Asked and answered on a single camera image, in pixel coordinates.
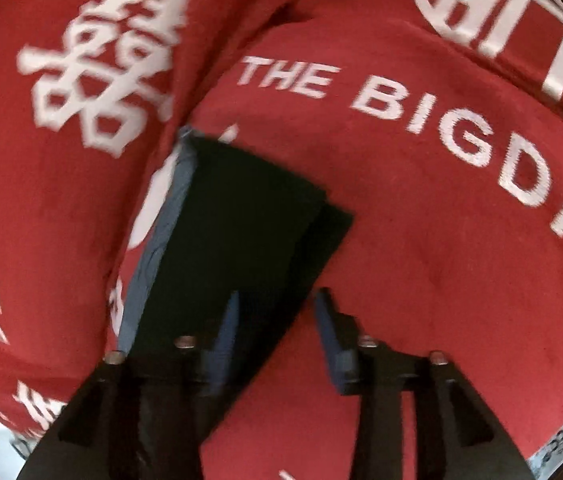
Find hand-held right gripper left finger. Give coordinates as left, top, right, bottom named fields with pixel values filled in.
left=16, top=289, right=241, bottom=480

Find red printed blanket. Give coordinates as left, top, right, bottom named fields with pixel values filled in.
left=0, top=0, right=563, bottom=480

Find black pants with grey waistband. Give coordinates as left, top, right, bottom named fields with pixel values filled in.
left=114, top=125, right=355, bottom=480

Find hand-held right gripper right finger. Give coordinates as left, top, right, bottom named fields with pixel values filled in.
left=313, top=287, right=537, bottom=480

